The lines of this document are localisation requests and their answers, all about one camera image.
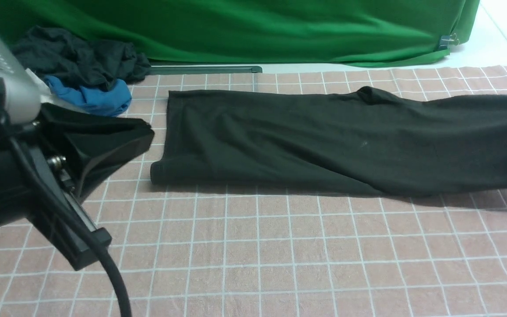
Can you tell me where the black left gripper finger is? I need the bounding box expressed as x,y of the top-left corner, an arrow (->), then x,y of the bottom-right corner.
38,103 -> 154,201
27,147 -> 113,271

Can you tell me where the dark gray long-sleeve shirt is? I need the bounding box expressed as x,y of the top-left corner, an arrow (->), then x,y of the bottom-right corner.
150,86 -> 507,196

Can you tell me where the crumpled blue garment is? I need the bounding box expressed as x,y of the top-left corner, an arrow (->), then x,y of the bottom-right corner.
44,76 -> 132,117

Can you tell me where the crumpled white garment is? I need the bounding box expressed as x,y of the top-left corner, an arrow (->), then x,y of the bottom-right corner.
25,68 -> 52,96

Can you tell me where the crumpled black garment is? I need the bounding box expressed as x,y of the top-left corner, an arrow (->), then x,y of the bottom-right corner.
11,26 -> 151,92

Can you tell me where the green backdrop cloth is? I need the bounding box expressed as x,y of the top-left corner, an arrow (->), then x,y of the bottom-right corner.
0,0 -> 480,68

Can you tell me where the metal binder clip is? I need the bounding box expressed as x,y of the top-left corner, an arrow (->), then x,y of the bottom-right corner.
437,33 -> 459,51

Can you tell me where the black left camera cable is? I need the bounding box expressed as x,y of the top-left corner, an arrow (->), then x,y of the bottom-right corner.
7,136 -> 133,317

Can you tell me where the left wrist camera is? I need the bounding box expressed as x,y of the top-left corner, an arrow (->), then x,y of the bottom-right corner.
0,39 -> 41,124

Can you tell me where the dark metal rail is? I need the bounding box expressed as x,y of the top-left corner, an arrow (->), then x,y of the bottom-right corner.
149,66 -> 262,75

